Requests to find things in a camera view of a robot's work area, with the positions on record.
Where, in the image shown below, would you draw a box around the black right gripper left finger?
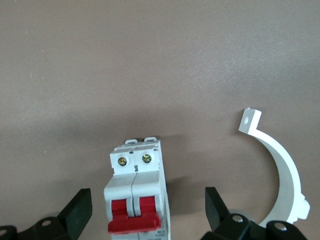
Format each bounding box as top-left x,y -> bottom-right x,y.
0,188 -> 94,240

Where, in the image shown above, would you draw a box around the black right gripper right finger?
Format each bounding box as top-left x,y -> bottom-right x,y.
201,186 -> 309,240

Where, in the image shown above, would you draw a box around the white circuit breaker red levers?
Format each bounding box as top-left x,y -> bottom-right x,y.
103,135 -> 171,240

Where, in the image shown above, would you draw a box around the small white curved clamp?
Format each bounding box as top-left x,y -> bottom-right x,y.
236,107 -> 311,229

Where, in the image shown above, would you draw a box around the brown table mat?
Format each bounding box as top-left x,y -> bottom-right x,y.
0,0 -> 320,240

